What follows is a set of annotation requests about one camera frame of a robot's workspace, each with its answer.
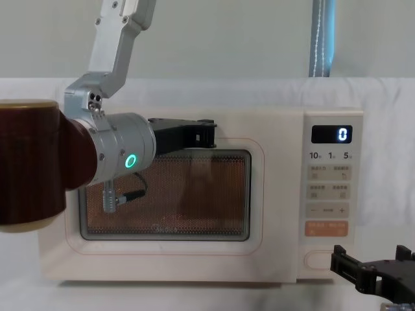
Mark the cream microwave oven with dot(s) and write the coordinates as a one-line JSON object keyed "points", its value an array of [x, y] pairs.
{"points": [[181, 259]]}

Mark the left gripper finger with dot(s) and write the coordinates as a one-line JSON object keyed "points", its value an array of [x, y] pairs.
{"points": [[207, 123], [202, 139]]}

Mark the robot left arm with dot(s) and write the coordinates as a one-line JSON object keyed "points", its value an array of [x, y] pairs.
{"points": [[29, 162]]}

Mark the oven control panel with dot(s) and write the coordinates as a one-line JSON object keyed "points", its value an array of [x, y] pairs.
{"points": [[327, 188]]}

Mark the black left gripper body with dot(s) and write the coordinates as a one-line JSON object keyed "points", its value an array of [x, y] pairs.
{"points": [[170, 134]]}

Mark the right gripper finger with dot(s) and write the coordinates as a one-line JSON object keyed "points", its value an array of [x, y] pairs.
{"points": [[348, 264], [405, 253]]}

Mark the grey striped post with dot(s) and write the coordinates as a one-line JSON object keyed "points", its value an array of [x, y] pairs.
{"points": [[321, 39]]}

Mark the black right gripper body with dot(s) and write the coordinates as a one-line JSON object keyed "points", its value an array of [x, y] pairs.
{"points": [[395, 278]]}

